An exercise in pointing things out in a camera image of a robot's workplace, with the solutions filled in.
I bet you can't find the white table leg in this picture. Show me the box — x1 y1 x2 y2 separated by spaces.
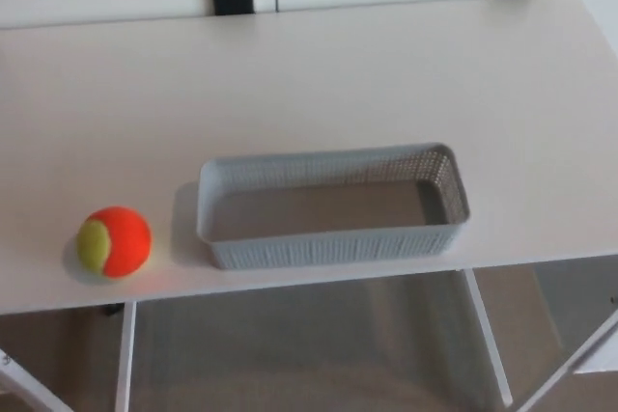
463 268 514 407
113 301 138 412
0 346 73 412
519 307 618 412

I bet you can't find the grey perforated plastic basket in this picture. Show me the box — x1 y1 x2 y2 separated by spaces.
195 142 472 271

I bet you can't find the orange and yellow tennis ball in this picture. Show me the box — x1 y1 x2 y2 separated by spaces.
75 206 154 281

